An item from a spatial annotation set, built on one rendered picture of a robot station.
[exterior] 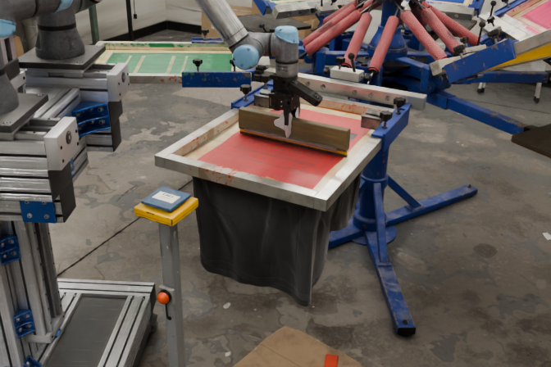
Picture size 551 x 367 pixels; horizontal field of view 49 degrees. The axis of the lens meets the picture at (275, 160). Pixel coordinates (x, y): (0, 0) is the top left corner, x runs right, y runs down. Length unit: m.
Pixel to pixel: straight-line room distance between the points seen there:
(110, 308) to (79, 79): 0.99
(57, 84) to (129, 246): 1.44
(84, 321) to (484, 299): 1.80
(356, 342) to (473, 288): 0.73
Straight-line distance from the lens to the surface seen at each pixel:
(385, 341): 2.72
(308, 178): 1.84
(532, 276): 3.32
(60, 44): 2.00
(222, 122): 2.15
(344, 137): 1.95
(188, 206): 1.70
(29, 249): 2.06
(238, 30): 1.82
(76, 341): 2.44
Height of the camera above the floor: 1.79
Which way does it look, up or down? 26 degrees down
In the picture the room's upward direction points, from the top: 1 degrees clockwise
